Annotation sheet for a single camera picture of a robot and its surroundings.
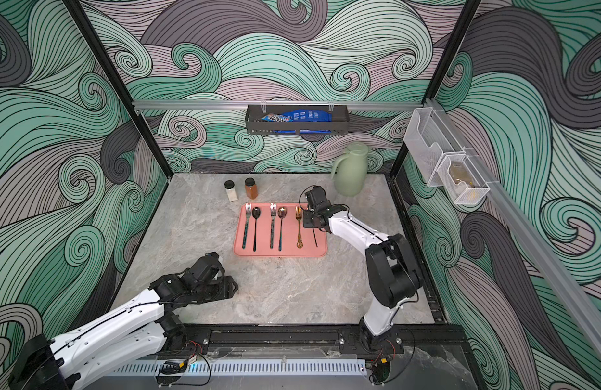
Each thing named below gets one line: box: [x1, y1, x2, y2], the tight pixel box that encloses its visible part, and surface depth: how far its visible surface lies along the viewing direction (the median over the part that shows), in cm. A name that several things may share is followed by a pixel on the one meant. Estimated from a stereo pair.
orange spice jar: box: [245, 177, 259, 200], surface depth 108 cm
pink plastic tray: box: [233, 202, 328, 258], surface depth 100 cm
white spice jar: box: [224, 179, 238, 203], surface depth 106 cm
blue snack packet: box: [261, 109, 333, 123], surface depth 94 cm
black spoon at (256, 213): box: [251, 206, 261, 252], surface depth 106 cm
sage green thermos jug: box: [330, 141, 369, 197], surface depth 102 cm
